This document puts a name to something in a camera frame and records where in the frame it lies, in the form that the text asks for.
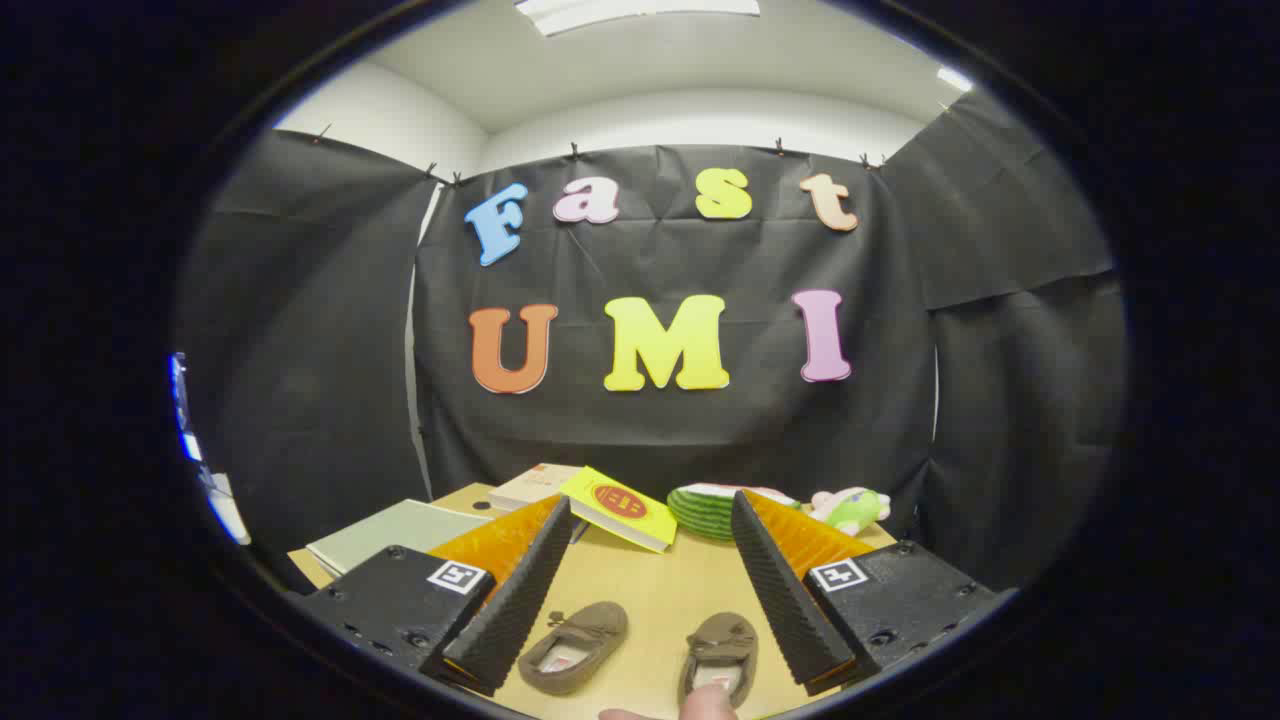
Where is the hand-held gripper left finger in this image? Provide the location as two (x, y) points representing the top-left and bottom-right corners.
(290, 495), (576, 699)

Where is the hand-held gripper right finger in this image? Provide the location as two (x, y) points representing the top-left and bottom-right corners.
(730, 488), (1001, 699)

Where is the brown moccasin shoe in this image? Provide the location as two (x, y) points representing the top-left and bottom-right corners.
(677, 612), (761, 706)
(517, 600), (631, 698)

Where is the pale green fabric storage box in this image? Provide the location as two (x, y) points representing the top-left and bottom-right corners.
(305, 498), (496, 579)

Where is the pink and green plush toy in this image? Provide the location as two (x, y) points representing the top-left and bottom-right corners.
(808, 487), (893, 537)

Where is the beige book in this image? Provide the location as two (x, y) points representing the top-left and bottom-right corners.
(487, 462), (583, 514)

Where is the watermelon slice plush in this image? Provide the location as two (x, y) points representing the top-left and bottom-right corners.
(667, 482), (801, 542)

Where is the yellow book with red label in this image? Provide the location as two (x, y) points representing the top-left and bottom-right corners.
(558, 465), (679, 554)

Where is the black backdrop cloth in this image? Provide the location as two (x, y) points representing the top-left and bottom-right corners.
(175, 90), (1126, 591)

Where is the white plastic stand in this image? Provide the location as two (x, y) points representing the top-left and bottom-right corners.
(205, 470), (251, 546)

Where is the blue printed packet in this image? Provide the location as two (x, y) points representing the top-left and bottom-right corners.
(170, 352), (201, 461)

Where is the long ceiling light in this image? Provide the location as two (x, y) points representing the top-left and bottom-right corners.
(515, 0), (761, 37)

